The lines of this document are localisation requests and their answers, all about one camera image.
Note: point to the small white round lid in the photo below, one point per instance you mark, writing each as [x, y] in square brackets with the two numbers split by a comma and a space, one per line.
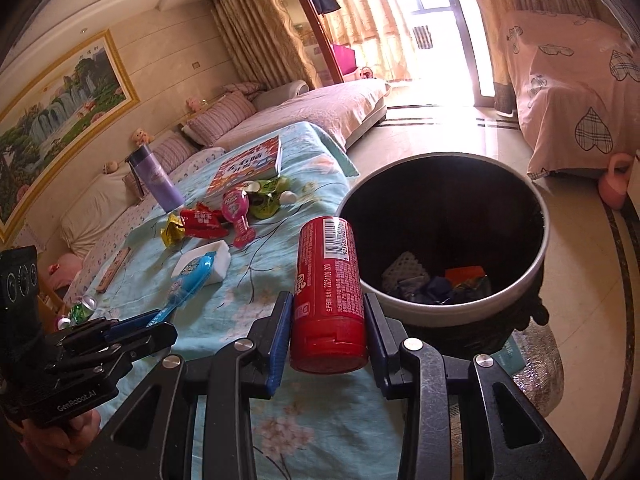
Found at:
[288, 198]

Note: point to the small striped pillow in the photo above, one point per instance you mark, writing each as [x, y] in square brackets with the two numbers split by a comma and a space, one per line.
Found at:
[245, 91]

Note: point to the pink heart printed cover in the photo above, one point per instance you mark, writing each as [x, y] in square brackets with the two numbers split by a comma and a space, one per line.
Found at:
[565, 85]

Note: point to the small plush toy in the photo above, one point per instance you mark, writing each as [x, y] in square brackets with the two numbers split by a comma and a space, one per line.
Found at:
[141, 137]
[110, 166]
[196, 105]

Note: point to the person's left hand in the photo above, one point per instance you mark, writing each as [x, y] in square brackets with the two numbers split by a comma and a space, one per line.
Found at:
[65, 440]

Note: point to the floral teal tablecloth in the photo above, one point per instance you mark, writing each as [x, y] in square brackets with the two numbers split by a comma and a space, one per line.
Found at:
[250, 270]

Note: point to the pink lollipop toy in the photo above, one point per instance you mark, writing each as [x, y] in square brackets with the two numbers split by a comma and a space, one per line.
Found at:
[236, 210]

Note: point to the white foam block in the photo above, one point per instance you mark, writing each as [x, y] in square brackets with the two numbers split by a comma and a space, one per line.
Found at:
[210, 260]

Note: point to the dark blue bag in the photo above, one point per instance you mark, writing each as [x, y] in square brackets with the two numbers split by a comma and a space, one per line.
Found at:
[190, 277]

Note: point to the yellow snack wrapper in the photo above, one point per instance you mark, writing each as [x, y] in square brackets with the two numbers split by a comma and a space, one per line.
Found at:
[172, 232]

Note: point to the clear plastic bag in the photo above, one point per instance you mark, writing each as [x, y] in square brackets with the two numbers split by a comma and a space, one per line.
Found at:
[540, 370]

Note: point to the large striped pillow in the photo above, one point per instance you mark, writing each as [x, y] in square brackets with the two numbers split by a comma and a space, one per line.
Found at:
[225, 120]
[175, 152]

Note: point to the green snack wrapper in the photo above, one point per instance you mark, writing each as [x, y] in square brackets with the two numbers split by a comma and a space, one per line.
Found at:
[267, 200]

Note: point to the pink box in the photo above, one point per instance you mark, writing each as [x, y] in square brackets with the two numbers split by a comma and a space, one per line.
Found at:
[345, 62]

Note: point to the red cylindrical canister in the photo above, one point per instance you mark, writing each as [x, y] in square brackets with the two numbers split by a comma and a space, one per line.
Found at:
[325, 300]

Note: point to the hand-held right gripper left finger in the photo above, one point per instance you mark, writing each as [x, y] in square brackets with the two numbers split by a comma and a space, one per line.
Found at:
[280, 345]

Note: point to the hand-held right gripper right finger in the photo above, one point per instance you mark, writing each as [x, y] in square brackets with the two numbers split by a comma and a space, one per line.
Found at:
[377, 350]

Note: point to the white pillow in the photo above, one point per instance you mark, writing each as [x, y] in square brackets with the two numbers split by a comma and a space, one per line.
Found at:
[100, 210]

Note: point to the purple water bottle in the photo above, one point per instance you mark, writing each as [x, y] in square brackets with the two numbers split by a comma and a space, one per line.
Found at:
[160, 182]

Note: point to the red snack wrapper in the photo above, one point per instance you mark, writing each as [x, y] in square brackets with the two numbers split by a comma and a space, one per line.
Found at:
[205, 222]

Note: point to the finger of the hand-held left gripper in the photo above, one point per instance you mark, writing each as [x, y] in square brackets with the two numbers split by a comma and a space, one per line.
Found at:
[150, 337]
[132, 322]

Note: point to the framed landscape painting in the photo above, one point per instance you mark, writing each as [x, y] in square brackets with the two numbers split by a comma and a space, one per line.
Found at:
[55, 125]

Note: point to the pink kettle shaped toy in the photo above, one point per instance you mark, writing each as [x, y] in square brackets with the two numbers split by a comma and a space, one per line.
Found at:
[616, 185]

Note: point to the sheer balcony curtain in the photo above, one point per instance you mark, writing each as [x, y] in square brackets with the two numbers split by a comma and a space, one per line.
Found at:
[365, 20]

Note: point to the crushed green can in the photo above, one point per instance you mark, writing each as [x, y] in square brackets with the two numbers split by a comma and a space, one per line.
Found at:
[84, 309]

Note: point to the dark striped hanging cloth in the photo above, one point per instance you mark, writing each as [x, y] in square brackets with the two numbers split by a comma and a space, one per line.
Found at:
[422, 37]

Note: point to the sliding glass door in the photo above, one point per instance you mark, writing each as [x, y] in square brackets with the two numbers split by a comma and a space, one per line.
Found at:
[470, 35]

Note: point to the orange snack packet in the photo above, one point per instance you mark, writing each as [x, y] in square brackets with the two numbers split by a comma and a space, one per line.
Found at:
[465, 275]

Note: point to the dark blue wrapper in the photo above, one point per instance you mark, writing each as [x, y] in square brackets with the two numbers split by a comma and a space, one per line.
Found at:
[440, 290]

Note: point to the round trash bin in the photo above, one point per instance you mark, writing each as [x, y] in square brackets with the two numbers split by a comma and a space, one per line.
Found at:
[450, 200]

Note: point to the pink plush toy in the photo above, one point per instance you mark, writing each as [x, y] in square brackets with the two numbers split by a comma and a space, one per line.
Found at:
[65, 270]

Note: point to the sofa with patterned cover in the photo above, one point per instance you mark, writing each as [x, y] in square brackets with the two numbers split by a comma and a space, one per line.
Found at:
[310, 110]

